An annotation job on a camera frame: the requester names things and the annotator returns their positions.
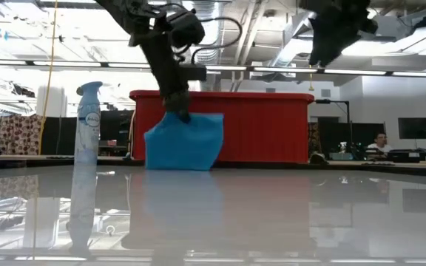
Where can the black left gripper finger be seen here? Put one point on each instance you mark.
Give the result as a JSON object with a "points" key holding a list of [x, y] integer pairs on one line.
{"points": [[172, 105], [185, 107]]}

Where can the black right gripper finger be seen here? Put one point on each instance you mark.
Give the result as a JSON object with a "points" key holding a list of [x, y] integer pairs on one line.
{"points": [[324, 55]]}

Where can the blue garment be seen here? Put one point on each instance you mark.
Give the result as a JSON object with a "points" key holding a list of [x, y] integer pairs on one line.
{"points": [[183, 147]]}

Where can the red plastic laundry basket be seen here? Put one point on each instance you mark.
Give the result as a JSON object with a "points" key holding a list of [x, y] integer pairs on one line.
{"points": [[264, 129]]}

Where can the wide black monitor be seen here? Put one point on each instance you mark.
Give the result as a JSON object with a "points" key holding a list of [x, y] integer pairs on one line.
{"points": [[357, 129]]}

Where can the light blue air freshener bottle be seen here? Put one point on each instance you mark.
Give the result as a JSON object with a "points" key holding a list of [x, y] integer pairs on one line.
{"points": [[87, 136]]}

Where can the small clear spray bottle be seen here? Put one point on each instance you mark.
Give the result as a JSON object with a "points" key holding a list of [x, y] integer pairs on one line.
{"points": [[343, 148]]}

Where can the person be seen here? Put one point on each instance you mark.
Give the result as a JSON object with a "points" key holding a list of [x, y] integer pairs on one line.
{"points": [[380, 147]]}

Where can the black partition panel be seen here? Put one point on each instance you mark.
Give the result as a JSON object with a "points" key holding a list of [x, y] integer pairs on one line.
{"points": [[59, 136]]}

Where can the small black monitor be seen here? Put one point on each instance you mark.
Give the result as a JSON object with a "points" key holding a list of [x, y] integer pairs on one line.
{"points": [[416, 128]]}

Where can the white cylinder column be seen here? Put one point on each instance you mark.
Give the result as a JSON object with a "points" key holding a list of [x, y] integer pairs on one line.
{"points": [[52, 103]]}

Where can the brown dotted cloth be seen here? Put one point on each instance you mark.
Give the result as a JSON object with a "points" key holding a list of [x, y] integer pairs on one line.
{"points": [[20, 134]]}

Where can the tan wooden desk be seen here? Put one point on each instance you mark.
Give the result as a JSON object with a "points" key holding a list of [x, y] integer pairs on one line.
{"points": [[20, 157]]}

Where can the smooth silver ventilation duct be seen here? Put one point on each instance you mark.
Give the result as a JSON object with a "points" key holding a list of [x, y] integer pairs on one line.
{"points": [[290, 48]]}

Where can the corrugated silver duct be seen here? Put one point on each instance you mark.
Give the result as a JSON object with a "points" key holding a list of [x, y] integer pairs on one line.
{"points": [[213, 33]]}

